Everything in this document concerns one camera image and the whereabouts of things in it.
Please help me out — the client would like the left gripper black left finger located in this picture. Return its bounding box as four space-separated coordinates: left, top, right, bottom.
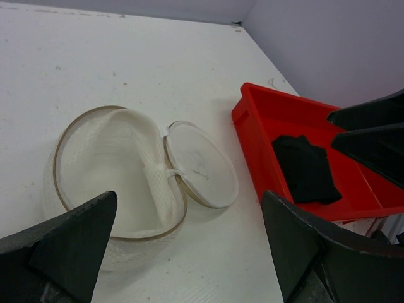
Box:
1 191 117 302

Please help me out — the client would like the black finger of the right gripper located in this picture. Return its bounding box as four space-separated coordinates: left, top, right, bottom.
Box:
327 90 403 131
331 122 403 188

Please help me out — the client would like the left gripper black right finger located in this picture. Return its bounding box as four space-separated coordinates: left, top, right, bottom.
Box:
261 191 403 302

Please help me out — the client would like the black bra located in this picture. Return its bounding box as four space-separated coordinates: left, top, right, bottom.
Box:
272 135 342 205

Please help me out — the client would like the white mesh laundry bag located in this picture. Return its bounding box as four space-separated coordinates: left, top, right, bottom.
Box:
42 105 239 271

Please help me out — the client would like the red plastic tray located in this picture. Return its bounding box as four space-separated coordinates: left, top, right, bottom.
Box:
232 83 403 222

